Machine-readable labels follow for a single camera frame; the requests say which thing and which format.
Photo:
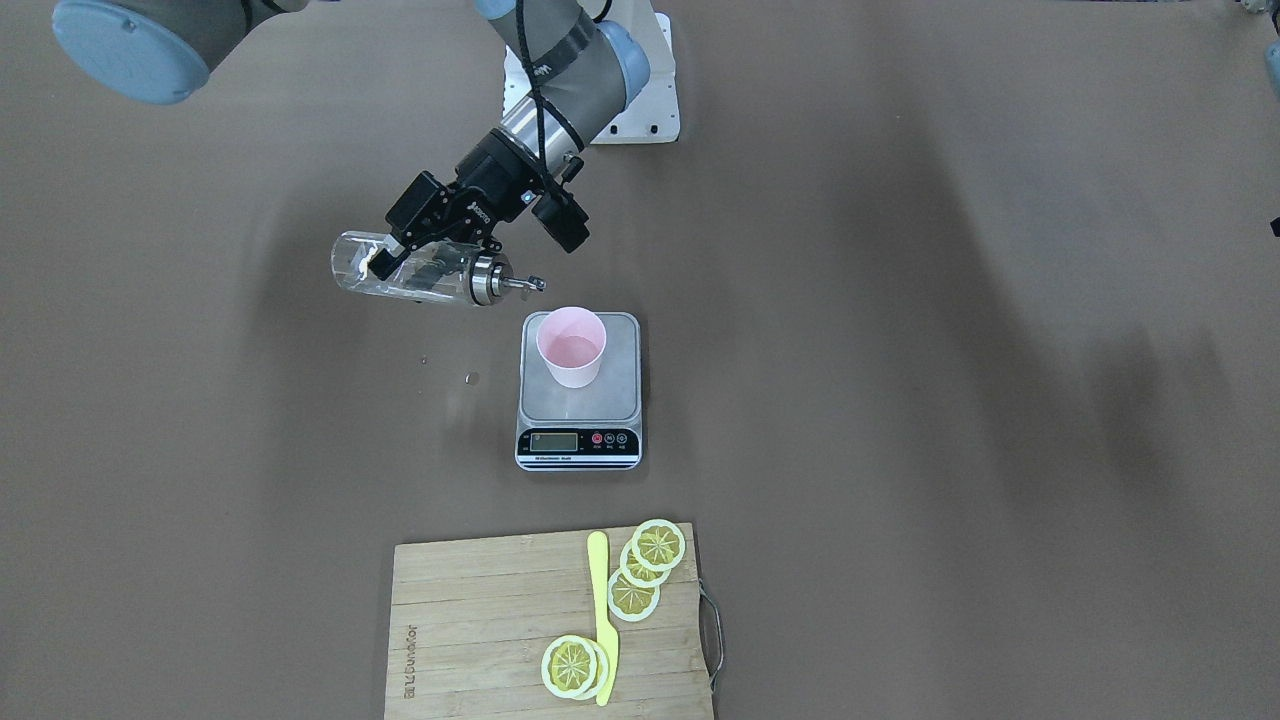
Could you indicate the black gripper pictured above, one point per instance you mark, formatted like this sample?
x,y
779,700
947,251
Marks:
x,y
492,172

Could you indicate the glass sauce bottle steel lid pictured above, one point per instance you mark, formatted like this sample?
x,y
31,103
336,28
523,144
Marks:
x,y
441,272

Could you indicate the pink plastic cup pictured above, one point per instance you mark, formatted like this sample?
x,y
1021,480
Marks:
x,y
571,341

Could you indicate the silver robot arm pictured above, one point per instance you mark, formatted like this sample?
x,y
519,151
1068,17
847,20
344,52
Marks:
x,y
167,53

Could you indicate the grey kitchen scale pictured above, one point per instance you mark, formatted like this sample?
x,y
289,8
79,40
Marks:
x,y
598,427

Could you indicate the yellow peeler tool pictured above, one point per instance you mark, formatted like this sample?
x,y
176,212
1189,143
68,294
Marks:
x,y
599,561

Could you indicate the wooden cutting board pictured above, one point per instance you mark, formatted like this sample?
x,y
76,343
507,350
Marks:
x,y
470,619

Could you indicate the yellow lemon slice rear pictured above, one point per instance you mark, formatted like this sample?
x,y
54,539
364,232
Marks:
x,y
658,545

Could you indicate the yellow lemon slice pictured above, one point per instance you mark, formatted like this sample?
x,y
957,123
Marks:
x,y
637,574
575,668
658,545
629,602

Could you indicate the yellow lemon slice middle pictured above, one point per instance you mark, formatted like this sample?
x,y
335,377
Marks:
x,y
637,574

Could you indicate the yellow lemon slice front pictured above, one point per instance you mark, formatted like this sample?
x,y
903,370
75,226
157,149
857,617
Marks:
x,y
575,668

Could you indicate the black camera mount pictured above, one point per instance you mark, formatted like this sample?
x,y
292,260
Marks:
x,y
558,211

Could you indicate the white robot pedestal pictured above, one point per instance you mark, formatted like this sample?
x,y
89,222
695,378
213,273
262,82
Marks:
x,y
640,110

